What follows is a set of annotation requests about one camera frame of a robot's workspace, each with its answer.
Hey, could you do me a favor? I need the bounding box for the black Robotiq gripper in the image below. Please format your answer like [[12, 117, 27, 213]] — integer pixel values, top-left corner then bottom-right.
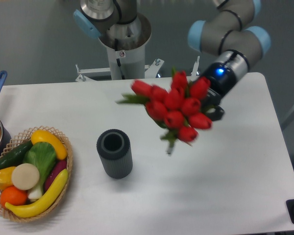
[[201, 62, 238, 121]]

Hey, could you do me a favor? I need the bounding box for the red tulip bouquet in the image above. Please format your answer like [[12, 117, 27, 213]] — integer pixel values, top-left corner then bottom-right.
[[118, 71, 213, 155]]

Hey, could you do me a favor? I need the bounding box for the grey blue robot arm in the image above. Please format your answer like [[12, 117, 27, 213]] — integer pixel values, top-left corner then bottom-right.
[[73, 0, 271, 121]]

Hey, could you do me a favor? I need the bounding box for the dark grey ribbed vase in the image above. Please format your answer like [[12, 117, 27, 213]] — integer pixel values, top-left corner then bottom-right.
[[97, 129, 133, 179]]

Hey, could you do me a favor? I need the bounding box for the purple sweet potato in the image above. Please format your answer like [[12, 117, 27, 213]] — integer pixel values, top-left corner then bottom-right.
[[44, 160, 67, 192]]

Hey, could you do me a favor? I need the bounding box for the yellow squash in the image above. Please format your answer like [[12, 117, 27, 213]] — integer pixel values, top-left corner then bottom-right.
[[31, 129, 68, 160]]

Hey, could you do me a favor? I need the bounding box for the green bok choy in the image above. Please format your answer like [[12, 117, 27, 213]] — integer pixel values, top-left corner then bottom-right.
[[23, 142, 56, 202]]

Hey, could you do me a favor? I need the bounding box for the beige round disc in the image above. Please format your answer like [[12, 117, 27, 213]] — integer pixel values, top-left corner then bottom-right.
[[11, 163, 40, 190]]

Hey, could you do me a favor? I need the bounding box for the green cucumber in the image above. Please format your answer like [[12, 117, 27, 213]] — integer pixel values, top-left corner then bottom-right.
[[0, 141, 33, 170]]

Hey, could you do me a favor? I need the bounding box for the yellow banana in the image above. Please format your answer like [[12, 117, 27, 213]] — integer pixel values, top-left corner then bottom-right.
[[5, 169, 69, 218]]

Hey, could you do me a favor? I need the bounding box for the orange fruit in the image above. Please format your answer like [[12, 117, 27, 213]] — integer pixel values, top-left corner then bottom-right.
[[0, 186, 27, 209]]

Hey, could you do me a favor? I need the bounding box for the yellow bell pepper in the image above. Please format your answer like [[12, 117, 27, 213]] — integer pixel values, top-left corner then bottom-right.
[[0, 166, 16, 190]]

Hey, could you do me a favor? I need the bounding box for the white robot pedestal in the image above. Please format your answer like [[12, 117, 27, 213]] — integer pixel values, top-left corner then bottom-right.
[[99, 13, 151, 80]]

